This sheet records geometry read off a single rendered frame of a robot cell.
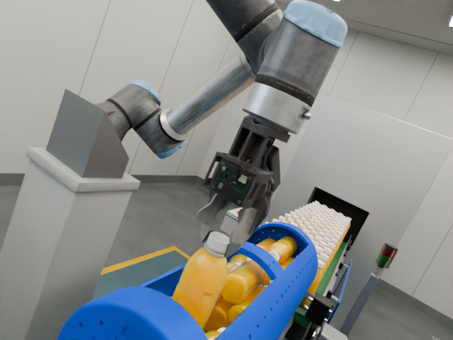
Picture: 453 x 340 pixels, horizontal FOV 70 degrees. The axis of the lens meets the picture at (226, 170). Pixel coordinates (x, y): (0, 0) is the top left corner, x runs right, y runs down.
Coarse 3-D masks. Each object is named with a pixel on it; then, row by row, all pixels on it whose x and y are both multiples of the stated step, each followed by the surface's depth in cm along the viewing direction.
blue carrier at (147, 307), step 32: (288, 224) 122; (256, 256) 81; (128, 288) 53; (160, 288) 77; (288, 288) 82; (96, 320) 49; (128, 320) 46; (160, 320) 45; (192, 320) 48; (256, 320) 62; (288, 320) 83
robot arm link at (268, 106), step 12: (252, 84) 47; (264, 84) 44; (252, 96) 45; (264, 96) 43; (276, 96) 43; (288, 96) 43; (252, 108) 44; (264, 108) 43; (276, 108) 43; (288, 108) 43; (300, 108) 44; (264, 120) 45; (276, 120) 43; (288, 120) 43; (300, 120) 45; (288, 132) 47
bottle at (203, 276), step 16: (192, 256) 53; (208, 256) 51; (192, 272) 51; (208, 272) 51; (224, 272) 52; (176, 288) 54; (192, 288) 51; (208, 288) 51; (192, 304) 51; (208, 304) 52
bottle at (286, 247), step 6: (282, 240) 115; (288, 240) 117; (294, 240) 121; (270, 246) 110; (276, 246) 108; (282, 246) 109; (288, 246) 112; (294, 246) 118; (282, 252) 107; (288, 252) 109; (294, 252) 119; (282, 258) 107; (288, 258) 112
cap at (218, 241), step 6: (210, 234) 52; (216, 234) 53; (222, 234) 54; (210, 240) 52; (216, 240) 51; (222, 240) 52; (228, 240) 53; (210, 246) 52; (216, 246) 51; (222, 246) 51; (222, 252) 52
